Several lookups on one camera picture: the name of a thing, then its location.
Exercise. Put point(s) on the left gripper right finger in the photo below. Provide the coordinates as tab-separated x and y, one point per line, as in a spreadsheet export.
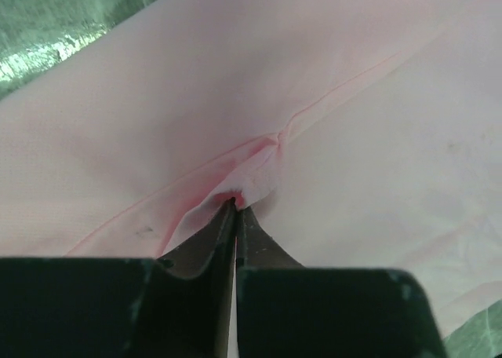
287	310

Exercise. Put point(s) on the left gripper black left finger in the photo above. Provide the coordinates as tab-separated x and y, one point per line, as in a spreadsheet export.
177	305

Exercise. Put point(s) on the pink t shirt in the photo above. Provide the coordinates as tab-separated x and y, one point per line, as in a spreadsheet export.
366	133

